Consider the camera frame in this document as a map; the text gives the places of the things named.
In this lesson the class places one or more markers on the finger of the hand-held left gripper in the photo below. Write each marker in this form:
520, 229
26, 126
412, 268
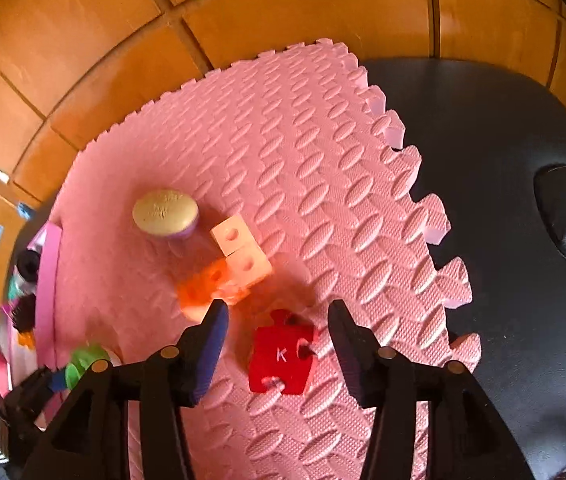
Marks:
43, 395

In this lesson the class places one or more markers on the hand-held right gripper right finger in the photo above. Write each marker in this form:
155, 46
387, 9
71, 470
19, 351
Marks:
353, 360

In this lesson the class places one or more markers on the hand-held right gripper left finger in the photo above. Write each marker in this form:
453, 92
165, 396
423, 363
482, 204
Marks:
210, 355

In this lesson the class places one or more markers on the white and green plastic device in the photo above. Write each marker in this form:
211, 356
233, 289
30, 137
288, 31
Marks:
83, 362

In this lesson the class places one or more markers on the small orange toy piece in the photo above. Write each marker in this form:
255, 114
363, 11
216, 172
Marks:
26, 340

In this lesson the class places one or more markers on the red puzzle piece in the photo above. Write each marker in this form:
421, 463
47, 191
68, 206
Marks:
278, 360

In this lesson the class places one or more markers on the brown hair brush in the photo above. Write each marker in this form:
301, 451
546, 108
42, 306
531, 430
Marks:
25, 312

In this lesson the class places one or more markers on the orange and pink block toy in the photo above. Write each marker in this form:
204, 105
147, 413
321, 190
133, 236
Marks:
243, 260

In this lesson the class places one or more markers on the teal plastic toy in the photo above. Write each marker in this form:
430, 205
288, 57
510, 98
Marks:
15, 290

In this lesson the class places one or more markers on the cream oval case purple base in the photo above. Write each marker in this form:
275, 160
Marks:
163, 212

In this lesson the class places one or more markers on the pink foam mat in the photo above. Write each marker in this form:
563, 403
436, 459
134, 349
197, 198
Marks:
288, 160

